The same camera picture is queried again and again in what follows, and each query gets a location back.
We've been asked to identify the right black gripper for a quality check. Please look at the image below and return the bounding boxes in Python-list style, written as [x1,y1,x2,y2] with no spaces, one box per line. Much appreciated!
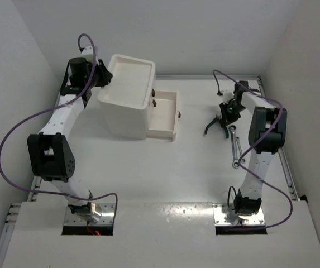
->
[219,100,246,127]

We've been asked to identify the green handled pliers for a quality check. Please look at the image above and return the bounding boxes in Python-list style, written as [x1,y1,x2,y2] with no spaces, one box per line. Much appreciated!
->
[203,113,230,139]

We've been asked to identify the white drawer cabinet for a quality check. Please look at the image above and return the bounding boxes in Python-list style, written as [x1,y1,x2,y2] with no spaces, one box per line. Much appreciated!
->
[75,54,157,140]

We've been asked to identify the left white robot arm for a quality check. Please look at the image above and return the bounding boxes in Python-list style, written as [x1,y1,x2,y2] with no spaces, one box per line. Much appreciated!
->
[27,46,112,224]

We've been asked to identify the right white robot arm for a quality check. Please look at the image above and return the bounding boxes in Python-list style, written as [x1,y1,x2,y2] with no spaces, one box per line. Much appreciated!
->
[219,81,287,215]

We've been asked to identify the small silver wrench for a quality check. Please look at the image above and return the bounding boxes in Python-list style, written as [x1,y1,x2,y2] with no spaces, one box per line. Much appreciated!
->
[236,137,246,164]

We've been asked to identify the long silver ratchet wrench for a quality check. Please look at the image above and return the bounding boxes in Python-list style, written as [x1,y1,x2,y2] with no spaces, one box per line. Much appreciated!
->
[228,125,239,169]

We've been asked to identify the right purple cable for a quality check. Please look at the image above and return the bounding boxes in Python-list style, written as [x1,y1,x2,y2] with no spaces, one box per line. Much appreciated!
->
[212,69,294,232]

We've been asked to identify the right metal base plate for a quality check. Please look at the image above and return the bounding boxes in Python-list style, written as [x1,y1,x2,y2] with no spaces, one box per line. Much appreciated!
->
[213,203,265,227]

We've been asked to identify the metal base plate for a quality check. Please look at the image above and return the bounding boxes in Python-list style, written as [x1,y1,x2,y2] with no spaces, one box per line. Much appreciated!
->
[213,203,265,227]
[64,203,115,226]

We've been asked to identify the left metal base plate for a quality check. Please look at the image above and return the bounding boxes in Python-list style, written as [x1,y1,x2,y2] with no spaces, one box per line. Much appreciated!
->
[64,203,115,226]

